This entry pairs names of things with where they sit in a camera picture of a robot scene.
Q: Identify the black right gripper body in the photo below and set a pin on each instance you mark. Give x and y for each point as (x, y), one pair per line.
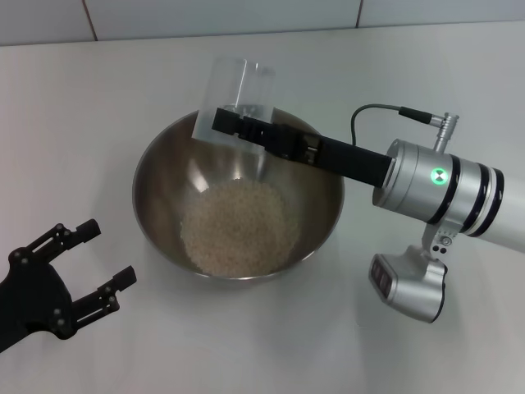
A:
(348, 160)

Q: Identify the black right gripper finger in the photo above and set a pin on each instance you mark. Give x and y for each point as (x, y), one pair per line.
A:
(229, 123)

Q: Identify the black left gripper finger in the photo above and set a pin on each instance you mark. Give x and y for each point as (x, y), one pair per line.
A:
(123, 278)
(88, 230)

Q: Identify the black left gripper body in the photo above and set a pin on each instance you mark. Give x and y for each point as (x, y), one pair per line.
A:
(30, 299)

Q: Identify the clear plastic cup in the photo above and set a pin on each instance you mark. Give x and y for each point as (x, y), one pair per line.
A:
(229, 82)

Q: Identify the stainless steel bowl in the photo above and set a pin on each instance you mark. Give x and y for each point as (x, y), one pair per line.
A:
(164, 197)

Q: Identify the white rice grains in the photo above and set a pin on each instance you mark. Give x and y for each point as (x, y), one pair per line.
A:
(240, 230)

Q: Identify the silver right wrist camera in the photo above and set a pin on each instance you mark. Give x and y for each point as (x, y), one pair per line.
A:
(410, 287)

